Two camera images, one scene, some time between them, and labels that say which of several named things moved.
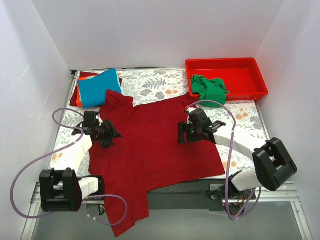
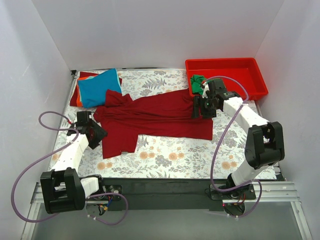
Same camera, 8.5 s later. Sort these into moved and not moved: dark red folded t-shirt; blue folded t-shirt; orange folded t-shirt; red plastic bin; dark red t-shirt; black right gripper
Moved: dark red t-shirt; black right gripper
Not moved: dark red folded t-shirt; red plastic bin; blue folded t-shirt; orange folded t-shirt
